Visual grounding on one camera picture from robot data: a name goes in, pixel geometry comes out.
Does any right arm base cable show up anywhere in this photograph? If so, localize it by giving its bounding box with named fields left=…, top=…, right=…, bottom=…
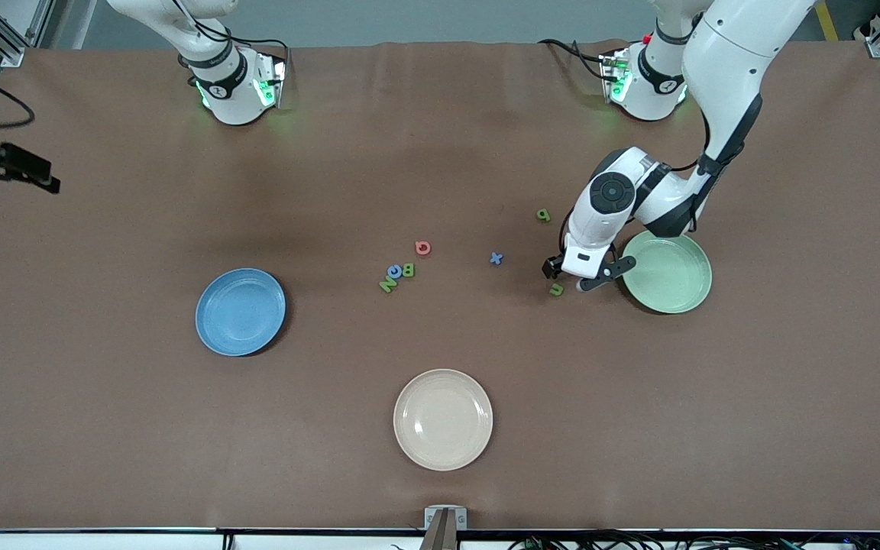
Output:
left=196, top=21, right=293, bottom=77

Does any beige plate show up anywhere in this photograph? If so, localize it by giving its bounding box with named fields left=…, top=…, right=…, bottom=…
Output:
left=393, top=369, right=494, bottom=472

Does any blue plate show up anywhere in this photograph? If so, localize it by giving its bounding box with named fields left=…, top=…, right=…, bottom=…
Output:
left=196, top=267, right=287, bottom=358

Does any green plate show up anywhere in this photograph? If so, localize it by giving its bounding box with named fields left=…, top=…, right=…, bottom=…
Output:
left=622, top=231, right=713, bottom=315

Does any left arm base cable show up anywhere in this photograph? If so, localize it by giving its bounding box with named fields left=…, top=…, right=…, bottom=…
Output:
left=538, top=38, right=616, bottom=81

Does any brown table cover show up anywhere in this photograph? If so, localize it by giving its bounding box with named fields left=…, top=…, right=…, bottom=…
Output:
left=0, top=40, right=880, bottom=532

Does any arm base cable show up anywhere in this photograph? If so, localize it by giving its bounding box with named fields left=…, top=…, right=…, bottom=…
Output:
left=196, top=21, right=293, bottom=77
left=538, top=38, right=616, bottom=81

